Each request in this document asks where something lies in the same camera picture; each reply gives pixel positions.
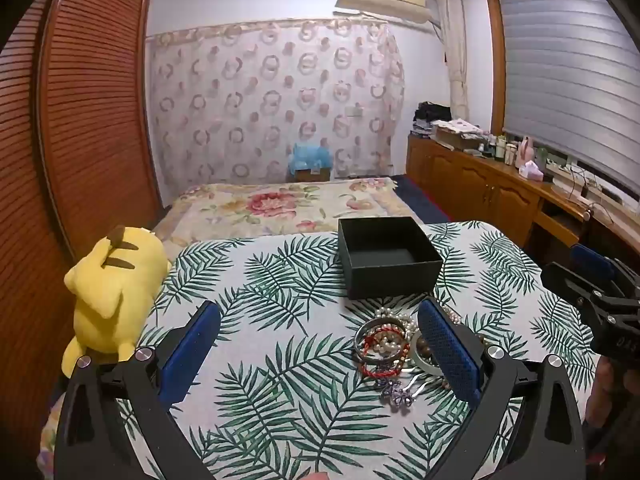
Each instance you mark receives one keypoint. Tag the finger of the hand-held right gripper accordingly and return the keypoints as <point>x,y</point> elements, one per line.
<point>565,280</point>
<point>592,260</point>

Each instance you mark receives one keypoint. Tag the pale green jade bangle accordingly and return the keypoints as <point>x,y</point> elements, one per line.
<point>422,367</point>

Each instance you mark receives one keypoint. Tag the stack of folded clothes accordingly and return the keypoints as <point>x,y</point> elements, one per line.
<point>430,117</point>

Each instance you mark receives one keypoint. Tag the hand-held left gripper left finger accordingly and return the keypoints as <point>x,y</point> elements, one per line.
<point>192,345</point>

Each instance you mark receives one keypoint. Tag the wooden louvred wardrobe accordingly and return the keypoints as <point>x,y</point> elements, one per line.
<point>75,110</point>

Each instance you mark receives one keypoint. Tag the circle patterned curtain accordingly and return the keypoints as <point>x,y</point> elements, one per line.
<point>275,100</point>

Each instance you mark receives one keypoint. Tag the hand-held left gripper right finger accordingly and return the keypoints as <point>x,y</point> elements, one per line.
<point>450,355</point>

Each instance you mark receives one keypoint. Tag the wooden window frame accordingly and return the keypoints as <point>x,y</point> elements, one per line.
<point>495,60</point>

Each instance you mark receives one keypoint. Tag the pink tissue box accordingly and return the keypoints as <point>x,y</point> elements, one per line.
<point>530,171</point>

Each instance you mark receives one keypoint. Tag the cream curtain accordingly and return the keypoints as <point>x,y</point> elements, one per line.
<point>452,50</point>

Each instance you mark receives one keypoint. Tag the silver bangle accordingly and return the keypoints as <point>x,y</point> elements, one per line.
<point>357,342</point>

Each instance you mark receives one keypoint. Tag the grey window blind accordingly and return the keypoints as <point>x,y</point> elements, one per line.
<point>565,70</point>

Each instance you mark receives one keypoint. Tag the white power strip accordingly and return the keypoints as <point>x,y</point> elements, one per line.
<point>570,175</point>

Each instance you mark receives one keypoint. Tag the purple crystal hair clip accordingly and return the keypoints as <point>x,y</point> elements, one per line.
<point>395,391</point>

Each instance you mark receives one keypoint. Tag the person's right hand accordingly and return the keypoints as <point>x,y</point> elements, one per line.
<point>605,390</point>

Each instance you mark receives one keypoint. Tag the floral blanket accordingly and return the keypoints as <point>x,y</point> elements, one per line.
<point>270,205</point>

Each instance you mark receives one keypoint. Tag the brown cardboard box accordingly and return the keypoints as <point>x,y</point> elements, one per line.
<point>312,175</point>

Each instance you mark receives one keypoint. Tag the wooden cabinet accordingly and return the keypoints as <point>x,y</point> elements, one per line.
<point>475,185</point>

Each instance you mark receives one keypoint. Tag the box with printed cloth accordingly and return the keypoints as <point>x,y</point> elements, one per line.
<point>457,135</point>

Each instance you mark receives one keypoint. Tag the dark blue bedsheet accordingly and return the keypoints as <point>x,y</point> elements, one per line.
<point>420,200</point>

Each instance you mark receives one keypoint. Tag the blue plush toy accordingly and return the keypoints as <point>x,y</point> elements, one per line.
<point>310,155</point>

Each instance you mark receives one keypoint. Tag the black box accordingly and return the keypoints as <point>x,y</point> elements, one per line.
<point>390,280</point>

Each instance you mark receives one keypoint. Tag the yellow plush toy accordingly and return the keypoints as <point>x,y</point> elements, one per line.
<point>115,285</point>

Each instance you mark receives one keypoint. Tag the leaf print tablecloth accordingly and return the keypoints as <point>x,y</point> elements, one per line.
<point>300,310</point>

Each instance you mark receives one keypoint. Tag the row of small bottles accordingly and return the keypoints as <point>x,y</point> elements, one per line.
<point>500,147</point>

